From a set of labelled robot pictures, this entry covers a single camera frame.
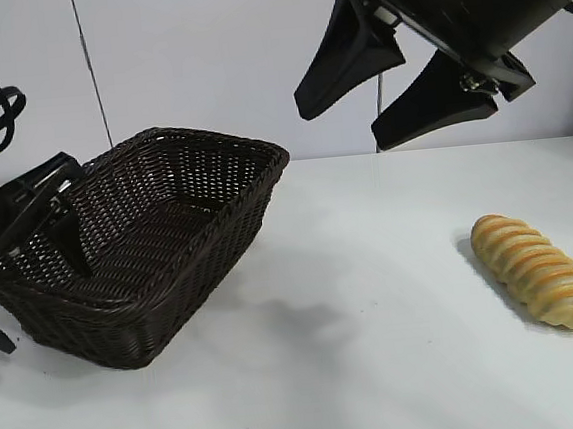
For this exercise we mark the long twisted golden bread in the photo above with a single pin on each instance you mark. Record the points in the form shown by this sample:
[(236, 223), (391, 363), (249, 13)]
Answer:
[(532, 268)]

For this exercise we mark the dark brown wicker basket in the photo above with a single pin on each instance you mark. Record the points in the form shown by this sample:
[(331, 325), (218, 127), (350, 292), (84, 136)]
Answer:
[(170, 265)]

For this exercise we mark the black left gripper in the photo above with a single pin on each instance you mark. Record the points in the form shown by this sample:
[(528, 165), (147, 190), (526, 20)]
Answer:
[(10, 208)]

